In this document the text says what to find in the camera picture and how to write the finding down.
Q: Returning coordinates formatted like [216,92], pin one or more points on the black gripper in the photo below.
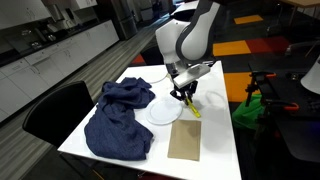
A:
[188,88]

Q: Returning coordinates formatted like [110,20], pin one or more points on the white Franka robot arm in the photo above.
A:
[186,36]

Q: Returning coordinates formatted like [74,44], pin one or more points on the white round plate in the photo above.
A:
[164,113]

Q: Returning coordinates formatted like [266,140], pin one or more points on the black chair with rounded back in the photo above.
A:
[151,56]

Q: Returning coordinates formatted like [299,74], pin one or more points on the green bag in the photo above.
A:
[246,115]

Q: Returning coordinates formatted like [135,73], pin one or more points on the blue crumpled cloth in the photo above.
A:
[116,123]

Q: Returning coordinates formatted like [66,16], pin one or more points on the black tripod with orange clamps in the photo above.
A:
[256,80]

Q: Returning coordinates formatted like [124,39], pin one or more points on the white office table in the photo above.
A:
[185,6]

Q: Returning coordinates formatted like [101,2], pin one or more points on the stainless steel refrigerator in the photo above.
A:
[121,20]

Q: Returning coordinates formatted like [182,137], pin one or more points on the black side table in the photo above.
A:
[300,133]

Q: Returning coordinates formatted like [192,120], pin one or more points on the grey office chair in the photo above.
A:
[301,46]

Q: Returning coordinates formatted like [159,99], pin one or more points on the large black chair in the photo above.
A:
[56,113]

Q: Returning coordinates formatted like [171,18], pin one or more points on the white lower kitchen cabinets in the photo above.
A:
[50,66]

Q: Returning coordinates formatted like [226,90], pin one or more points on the wooden table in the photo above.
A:
[300,2]

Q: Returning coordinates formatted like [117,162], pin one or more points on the silver coffee machine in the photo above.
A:
[58,15]

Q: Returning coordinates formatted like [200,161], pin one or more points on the black kitchen countertop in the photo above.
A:
[10,56]

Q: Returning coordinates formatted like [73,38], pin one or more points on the white upper kitchen cabinet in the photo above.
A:
[20,11]

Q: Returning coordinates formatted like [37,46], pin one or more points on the light grey wrist camera bar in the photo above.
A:
[191,75]

